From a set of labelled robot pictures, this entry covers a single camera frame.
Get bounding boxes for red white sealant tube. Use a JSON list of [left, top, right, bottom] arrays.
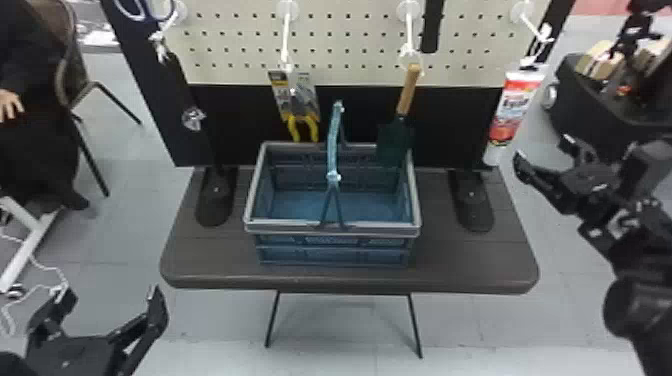
[[482, 64, 550, 167]]

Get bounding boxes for white cable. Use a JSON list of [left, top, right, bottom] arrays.
[[0, 229, 71, 338]]

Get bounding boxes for wooden handle black trowel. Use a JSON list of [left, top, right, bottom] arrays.
[[374, 62, 424, 170]]

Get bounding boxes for blue basket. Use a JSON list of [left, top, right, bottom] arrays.
[[242, 99, 423, 268]]

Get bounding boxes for person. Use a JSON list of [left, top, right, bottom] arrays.
[[0, 0, 92, 212]]

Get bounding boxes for yellow pliers on card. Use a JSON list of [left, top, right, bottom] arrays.
[[267, 69, 322, 145]]

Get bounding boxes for white pegboard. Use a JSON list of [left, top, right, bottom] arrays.
[[99, 0, 577, 235]]

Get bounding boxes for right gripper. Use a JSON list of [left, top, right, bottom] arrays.
[[512, 133, 632, 223]]

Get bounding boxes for black tool box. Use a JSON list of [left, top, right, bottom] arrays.
[[544, 36, 672, 164]]

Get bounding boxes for blue scissors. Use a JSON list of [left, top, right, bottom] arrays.
[[112, 0, 181, 25]]

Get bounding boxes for black chair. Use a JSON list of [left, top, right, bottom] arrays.
[[27, 0, 144, 199]]

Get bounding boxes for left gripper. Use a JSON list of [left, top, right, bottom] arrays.
[[23, 284, 171, 376]]

